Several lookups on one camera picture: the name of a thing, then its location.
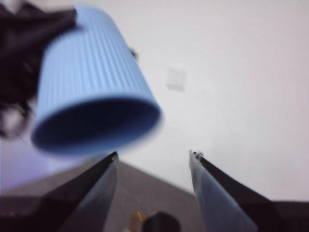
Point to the blue ribbed cup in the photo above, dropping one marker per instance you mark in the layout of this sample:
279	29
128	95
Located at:
91	77

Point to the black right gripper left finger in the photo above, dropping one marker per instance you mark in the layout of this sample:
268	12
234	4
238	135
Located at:
60	212

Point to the white wall socket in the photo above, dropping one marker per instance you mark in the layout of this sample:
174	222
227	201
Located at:
176	78

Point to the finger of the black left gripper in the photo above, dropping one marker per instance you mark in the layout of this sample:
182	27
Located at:
64	24
134	52

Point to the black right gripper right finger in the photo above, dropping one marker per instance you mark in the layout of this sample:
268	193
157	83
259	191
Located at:
253	212

